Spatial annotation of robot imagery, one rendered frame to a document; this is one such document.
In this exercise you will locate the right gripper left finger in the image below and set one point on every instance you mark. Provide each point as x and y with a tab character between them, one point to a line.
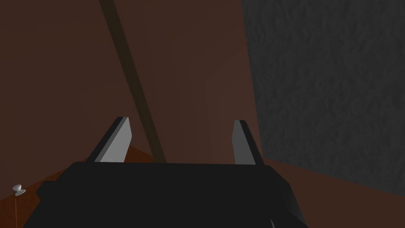
115	145

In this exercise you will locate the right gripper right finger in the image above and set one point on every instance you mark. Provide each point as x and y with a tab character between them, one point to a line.
244	146

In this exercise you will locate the small silver knob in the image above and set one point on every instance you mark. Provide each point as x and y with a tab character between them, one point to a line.
18	189

